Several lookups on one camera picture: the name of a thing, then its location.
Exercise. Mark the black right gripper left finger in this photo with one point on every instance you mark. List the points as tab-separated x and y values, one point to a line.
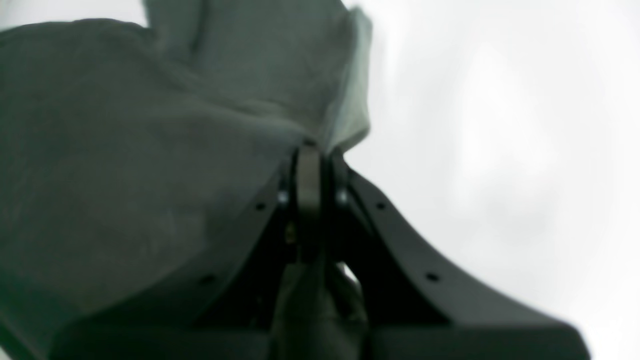
220	304

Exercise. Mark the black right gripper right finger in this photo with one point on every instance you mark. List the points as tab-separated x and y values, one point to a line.
420	305

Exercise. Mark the dark grey t-shirt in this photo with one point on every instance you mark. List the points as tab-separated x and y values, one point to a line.
121	144

